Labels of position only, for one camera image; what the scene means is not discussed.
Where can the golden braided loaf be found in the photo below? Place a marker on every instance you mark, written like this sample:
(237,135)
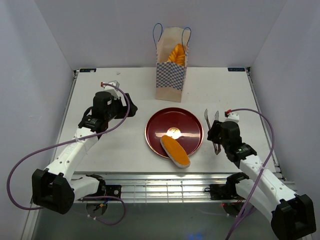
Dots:
(177,55)

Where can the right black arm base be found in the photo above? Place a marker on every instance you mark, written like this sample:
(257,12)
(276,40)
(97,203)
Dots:
(222,192)

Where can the orange flat white-edged bread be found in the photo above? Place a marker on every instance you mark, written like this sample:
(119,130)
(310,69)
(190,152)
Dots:
(175,151)

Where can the left blue corner label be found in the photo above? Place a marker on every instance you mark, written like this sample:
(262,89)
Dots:
(87,70)

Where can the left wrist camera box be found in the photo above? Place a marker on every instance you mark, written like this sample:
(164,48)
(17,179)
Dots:
(112,88)

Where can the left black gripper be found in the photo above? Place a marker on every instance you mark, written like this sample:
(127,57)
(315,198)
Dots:
(133,108)

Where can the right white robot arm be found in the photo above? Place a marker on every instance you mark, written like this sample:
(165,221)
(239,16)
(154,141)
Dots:
(291,216)

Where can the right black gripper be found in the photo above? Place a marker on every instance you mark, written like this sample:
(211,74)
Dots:
(215,129)

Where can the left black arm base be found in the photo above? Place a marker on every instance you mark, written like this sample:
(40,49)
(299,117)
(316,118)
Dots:
(105,189)

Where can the blue corner label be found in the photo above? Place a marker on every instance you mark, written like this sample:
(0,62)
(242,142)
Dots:
(236,69)
(87,70)

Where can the right blue corner label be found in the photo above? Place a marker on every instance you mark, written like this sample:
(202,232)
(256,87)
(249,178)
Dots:
(236,69)

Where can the dark red round plate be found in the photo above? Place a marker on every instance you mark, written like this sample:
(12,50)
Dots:
(179,124)

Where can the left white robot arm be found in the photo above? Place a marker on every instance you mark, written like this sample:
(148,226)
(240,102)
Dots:
(54,188)

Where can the aluminium rail frame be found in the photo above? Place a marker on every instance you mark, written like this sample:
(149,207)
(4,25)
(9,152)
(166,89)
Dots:
(123,156)

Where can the blue checkered paper bag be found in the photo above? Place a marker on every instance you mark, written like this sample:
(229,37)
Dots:
(170,77)

